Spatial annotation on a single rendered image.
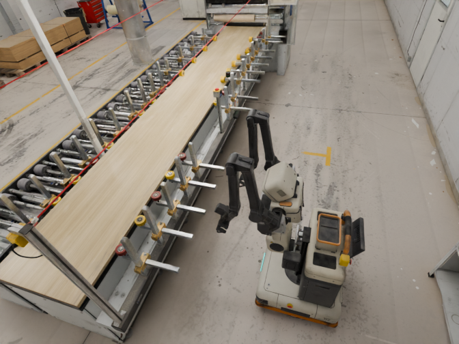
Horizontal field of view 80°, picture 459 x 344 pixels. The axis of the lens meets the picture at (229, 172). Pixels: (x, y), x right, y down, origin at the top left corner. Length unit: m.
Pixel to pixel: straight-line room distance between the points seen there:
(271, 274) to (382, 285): 1.04
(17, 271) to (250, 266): 1.83
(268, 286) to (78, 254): 1.44
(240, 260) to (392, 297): 1.36
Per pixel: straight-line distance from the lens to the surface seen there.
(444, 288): 3.02
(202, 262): 2.87
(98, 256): 2.11
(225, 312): 2.66
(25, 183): 3.11
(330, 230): 1.99
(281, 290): 2.42
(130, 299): 2.10
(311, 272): 1.95
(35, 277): 2.26
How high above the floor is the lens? 2.51
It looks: 44 degrees down
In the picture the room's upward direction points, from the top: 6 degrees counter-clockwise
